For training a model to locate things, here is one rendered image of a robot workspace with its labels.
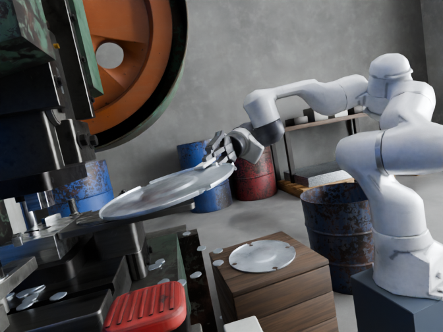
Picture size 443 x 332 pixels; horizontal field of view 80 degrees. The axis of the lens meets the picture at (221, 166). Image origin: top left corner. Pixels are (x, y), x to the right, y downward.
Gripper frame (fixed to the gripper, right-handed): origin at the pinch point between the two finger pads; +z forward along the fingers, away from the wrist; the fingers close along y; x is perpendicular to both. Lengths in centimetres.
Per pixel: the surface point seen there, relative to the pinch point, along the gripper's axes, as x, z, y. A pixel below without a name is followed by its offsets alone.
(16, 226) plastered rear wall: -232, -45, -25
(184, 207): 4.9, 19.2, -2.3
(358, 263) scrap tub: 21, -63, -79
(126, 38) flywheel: -24, -18, 43
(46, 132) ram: -9.0, 28.5, 18.7
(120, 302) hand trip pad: 14.3, 43.2, -0.5
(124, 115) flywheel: -28.1, -8.3, 20.2
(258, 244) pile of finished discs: -18, -47, -55
